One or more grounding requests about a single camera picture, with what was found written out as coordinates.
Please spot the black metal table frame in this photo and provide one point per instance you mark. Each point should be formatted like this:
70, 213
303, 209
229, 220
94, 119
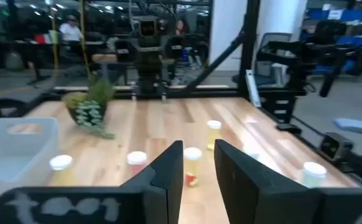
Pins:
246, 46

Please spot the potted succulent plant black pot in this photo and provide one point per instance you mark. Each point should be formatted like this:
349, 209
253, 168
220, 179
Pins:
89, 109

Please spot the yellow pole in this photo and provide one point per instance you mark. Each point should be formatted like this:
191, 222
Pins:
55, 46
83, 40

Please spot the black table clamp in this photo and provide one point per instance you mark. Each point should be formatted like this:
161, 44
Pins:
288, 128

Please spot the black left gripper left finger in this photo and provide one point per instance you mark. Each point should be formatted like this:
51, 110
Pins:
168, 174

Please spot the black box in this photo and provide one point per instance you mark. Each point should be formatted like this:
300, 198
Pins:
335, 146

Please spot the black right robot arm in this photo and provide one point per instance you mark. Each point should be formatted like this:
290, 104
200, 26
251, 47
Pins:
150, 40

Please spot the person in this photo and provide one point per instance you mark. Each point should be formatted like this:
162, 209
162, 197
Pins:
70, 32
181, 28

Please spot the grey office chair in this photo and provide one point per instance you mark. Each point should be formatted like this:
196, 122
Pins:
271, 67

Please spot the yellow pill bottle red label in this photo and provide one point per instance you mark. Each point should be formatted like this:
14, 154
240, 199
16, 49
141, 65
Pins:
192, 165

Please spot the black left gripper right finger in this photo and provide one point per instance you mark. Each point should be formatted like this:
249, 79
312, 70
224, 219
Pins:
255, 193

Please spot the white tag strip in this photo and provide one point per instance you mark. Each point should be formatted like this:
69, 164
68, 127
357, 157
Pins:
252, 88

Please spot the white plastic basket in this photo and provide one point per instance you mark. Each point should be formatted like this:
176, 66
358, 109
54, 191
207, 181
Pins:
13, 149

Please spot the blue-grey padded seat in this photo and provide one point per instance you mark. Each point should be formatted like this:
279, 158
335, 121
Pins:
358, 126

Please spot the wooden background table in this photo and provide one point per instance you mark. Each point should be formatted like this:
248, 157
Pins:
104, 58

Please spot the blue storage shelving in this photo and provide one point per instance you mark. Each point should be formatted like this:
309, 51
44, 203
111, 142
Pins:
355, 15

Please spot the pink pill bottle white cap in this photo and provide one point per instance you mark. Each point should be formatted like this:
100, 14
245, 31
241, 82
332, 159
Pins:
136, 160

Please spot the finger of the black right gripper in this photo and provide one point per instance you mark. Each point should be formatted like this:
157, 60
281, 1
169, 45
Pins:
163, 95
133, 93

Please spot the black background robot arm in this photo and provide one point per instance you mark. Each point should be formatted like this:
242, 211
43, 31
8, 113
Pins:
293, 56

